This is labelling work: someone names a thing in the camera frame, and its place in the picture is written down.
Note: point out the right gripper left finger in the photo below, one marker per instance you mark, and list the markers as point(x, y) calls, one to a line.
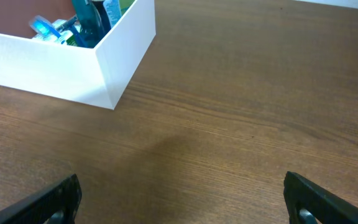
point(57, 203)

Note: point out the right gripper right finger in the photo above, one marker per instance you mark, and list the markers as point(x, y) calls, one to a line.
point(307, 202)

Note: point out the teal mouthwash bottle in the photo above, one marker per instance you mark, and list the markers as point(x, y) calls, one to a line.
point(92, 29)

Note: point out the blue disposable razor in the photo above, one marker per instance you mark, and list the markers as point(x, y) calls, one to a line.
point(70, 30)

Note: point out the blue white toothbrush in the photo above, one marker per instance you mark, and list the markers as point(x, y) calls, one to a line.
point(45, 28)

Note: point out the white cardboard box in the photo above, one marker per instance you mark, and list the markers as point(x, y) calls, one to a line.
point(95, 76)

